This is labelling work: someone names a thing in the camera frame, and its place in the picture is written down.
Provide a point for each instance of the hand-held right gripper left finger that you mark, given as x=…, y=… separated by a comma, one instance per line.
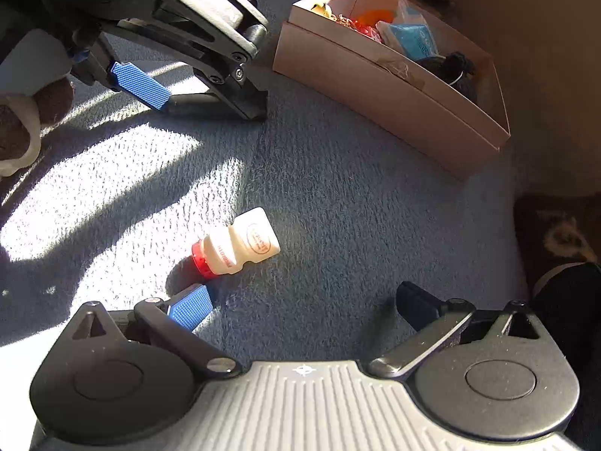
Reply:
x=190, y=307

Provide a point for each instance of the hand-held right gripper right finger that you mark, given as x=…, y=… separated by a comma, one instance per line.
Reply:
x=413, y=303

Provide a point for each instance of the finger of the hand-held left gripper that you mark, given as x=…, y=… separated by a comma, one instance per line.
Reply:
x=141, y=85
x=234, y=94

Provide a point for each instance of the small cream bottle red cap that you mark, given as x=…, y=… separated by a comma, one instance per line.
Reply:
x=244, y=244

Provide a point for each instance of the yellow plastic clip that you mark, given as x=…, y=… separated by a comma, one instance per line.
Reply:
x=322, y=9

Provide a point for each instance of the pink cardboard box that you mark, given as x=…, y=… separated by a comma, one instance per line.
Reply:
x=375, y=89

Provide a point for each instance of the red-haired doll figure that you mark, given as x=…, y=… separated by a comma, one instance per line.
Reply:
x=366, y=29

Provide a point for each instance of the orange plastic toy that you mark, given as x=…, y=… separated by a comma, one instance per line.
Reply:
x=378, y=15

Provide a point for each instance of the blue tissue packet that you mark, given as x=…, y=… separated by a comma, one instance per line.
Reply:
x=411, y=37

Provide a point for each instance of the black plush toy with bell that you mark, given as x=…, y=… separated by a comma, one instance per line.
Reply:
x=450, y=73

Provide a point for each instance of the person's left hand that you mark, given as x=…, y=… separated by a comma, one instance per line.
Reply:
x=28, y=122

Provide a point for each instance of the black cloth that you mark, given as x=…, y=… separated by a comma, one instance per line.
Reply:
x=568, y=310

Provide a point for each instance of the brown patterned cloth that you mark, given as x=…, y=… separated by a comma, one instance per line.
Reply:
x=554, y=225

